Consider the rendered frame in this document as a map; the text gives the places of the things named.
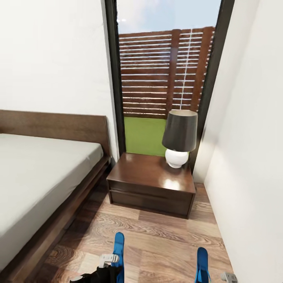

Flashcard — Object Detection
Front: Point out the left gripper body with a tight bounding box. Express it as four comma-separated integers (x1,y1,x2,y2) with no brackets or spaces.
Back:
95,266,117,283

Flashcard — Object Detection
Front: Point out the sandal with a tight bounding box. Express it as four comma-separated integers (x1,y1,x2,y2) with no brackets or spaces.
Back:
194,247,210,283
111,232,125,283

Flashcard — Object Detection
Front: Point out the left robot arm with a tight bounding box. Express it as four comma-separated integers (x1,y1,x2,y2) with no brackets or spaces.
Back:
70,254,123,283

